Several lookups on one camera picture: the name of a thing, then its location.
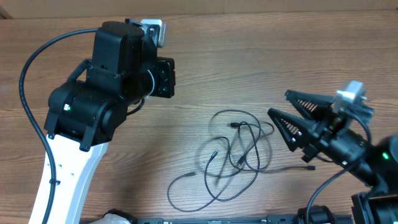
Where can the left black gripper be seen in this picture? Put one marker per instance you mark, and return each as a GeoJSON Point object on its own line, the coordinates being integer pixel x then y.
{"type": "Point", "coordinates": [164, 70]}

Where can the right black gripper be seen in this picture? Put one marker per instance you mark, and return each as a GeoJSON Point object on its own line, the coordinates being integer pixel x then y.
{"type": "Point", "coordinates": [313, 139]}

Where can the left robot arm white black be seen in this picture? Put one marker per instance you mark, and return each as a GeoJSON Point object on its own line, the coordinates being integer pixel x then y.
{"type": "Point", "coordinates": [85, 111]}

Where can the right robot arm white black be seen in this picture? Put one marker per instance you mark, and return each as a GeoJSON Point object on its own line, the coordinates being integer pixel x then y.
{"type": "Point", "coordinates": [375, 166]}

